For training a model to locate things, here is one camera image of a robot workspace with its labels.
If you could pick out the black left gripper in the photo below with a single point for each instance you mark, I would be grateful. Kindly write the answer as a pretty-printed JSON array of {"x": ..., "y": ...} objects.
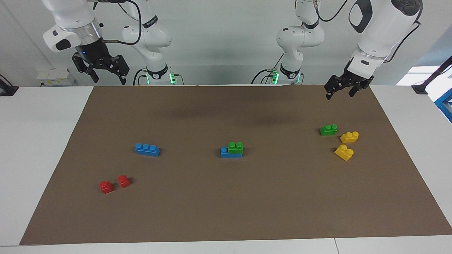
[{"x": 348, "y": 81}]

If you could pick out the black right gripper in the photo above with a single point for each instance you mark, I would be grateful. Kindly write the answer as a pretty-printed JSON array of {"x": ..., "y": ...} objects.
[{"x": 97, "y": 58}]

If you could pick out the green two-stud toy block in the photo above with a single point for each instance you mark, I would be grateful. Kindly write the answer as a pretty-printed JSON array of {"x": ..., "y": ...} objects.
[
  {"x": 235, "y": 147},
  {"x": 328, "y": 130}
]

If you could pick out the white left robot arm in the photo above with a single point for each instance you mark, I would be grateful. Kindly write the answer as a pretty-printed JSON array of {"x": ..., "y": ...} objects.
[{"x": 378, "y": 31}]

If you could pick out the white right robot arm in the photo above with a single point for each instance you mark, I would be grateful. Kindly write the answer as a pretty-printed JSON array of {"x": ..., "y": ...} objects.
[{"x": 70, "y": 14}]

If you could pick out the yellow two-stud toy block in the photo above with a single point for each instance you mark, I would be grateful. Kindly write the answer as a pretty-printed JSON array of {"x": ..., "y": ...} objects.
[
  {"x": 344, "y": 152},
  {"x": 349, "y": 137}
]

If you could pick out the blue three-stud toy block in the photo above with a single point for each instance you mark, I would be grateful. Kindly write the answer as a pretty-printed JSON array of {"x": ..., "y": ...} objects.
[{"x": 147, "y": 150}]

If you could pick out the red toy block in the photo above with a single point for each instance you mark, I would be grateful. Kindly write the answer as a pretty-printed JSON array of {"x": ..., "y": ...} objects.
[
  {"x": 124, "y": 181},
  {"x": 106, "y": 187}
]

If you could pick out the white power strip box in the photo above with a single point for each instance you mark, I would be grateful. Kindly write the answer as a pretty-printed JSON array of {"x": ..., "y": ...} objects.
[{"x": 54, "y": 77}]

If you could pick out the black stand with clamp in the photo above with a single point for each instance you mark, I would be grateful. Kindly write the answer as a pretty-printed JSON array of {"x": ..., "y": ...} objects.
[{"x": 432, "y": 76}]

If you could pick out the black table clamp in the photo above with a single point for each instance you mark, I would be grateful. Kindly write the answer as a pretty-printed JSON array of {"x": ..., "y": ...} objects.
[{"x": 7, "y": 89}]

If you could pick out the brown table mat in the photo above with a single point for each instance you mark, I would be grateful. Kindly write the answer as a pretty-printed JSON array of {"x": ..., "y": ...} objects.
[{"x": 226, "y": 204}]

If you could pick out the blue frame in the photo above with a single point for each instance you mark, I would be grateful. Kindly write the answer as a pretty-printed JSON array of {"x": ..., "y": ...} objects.
[{"x": 445, "y": 104}]

